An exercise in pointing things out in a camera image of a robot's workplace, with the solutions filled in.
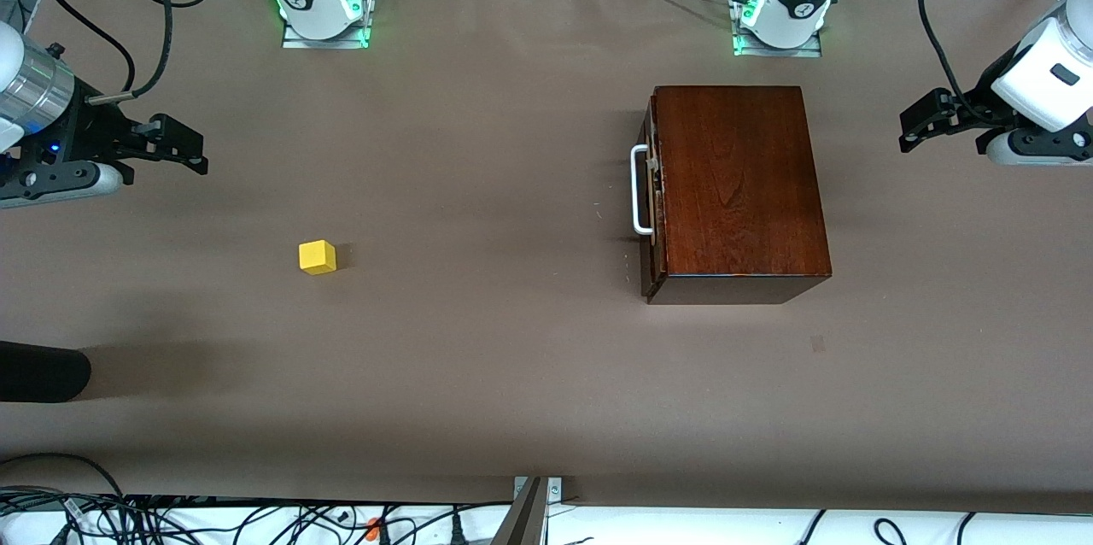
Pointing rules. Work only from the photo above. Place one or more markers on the dark angled bar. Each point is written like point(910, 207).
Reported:
point(523, 524)

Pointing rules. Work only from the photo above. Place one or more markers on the right arm aluminium base plate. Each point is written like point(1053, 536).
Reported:
point(324, 43)

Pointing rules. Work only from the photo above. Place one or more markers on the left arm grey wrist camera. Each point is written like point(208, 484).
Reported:
point(1037, 148)

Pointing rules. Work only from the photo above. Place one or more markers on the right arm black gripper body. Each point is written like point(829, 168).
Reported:
point(90, 136)

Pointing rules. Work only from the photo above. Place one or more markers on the yellow cube block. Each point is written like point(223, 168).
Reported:
point(318, 258)

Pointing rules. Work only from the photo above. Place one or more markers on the black power plug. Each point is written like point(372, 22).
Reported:
point(457, 532)

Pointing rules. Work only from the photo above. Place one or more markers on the black rounded object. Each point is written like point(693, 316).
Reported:
point(43, 372)

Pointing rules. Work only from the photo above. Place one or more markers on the left arm aluminium base plate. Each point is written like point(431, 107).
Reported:
point(777, 53)

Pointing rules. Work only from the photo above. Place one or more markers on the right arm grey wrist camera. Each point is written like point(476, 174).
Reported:
point(60, 184)

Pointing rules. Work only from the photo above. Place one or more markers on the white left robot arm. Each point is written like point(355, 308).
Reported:
point(1050, 75)

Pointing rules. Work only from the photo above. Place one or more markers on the metal mounting bracket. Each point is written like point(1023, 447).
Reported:
point(555, 489)

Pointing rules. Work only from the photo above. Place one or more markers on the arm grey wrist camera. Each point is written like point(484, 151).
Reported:
point(1037, 148)
point(60, 184)

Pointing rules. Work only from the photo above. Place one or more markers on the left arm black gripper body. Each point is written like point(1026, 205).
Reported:
point(971, 115)

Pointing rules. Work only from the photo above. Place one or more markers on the dark brown wooden cabinet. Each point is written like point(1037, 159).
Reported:
point(743, 186)

